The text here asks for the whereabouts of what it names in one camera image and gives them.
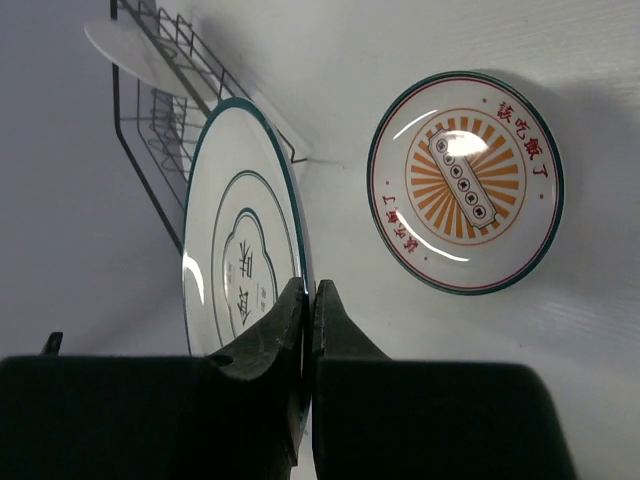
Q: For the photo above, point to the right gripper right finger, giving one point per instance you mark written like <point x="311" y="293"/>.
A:
<point x="378" y="418"/>

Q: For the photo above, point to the metal wire dish rack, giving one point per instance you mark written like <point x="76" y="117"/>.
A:
<point x="160" y="133"/>

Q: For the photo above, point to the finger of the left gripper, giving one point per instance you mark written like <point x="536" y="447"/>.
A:
<point x="53" y="344"/>

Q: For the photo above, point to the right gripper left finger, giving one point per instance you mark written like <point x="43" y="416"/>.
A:
<point x="232" y="414"/>

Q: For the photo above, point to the white enamel plate green rim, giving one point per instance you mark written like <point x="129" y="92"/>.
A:
<point x="245" y="232"/>

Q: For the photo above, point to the white plate orange sunburst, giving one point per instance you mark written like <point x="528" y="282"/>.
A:
<point x="465" y="183"/>

